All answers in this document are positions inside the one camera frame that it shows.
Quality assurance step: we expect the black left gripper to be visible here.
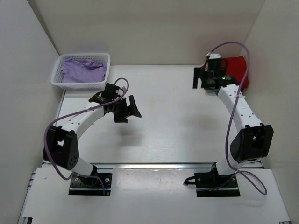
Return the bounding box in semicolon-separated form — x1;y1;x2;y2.
111;94;141;122

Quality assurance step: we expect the red t shirt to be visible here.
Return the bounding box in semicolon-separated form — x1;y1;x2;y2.
220;56;247;85

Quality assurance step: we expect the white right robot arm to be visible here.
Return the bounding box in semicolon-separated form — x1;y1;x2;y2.
193;53;274;187

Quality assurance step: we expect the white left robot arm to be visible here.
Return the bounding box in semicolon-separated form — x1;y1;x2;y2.
43;84;141;186

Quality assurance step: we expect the folded teal t shirt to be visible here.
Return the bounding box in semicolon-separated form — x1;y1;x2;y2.
206;91;218;96

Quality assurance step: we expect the white plastic laundry basket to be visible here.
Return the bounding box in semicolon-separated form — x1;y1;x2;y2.
50;53;111;90

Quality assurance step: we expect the lilac t shirt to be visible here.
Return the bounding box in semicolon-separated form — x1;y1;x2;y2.
61;57;107;84

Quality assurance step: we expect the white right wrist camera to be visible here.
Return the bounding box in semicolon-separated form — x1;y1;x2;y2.
206;52;221;60

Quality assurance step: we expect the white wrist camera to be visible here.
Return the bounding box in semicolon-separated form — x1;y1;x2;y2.
118;86;128;95
206;52;221;60

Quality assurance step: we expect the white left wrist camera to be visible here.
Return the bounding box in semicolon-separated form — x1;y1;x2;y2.
118;86;128;95

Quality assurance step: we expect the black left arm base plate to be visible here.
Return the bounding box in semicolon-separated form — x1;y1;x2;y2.
68;173;113;196

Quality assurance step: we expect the aluminium mounting rail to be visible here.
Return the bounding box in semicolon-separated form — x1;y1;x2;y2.
42;158;263;170

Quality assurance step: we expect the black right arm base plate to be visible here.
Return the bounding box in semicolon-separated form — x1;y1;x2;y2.
183;170;241;198

